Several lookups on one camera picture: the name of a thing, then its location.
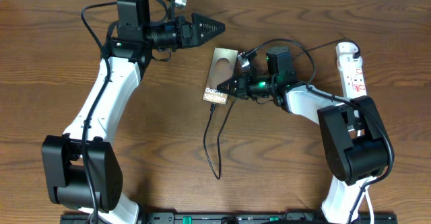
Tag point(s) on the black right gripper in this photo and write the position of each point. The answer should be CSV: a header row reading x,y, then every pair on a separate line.
x,y
242,86

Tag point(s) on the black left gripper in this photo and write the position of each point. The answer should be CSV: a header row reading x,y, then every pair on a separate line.
x,y
190,37

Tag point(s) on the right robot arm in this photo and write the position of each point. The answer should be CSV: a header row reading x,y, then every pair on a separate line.
x,y
356,145

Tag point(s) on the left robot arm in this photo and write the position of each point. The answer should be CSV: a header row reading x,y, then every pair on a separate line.
x,y
81,169

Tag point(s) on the white charger adapter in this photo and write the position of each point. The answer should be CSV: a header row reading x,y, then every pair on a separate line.
x,y
347,62

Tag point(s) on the white power strip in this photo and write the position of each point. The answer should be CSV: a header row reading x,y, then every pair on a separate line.
x,y
352,82

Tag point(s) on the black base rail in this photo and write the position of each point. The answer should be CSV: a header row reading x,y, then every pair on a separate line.
x,y
289,217

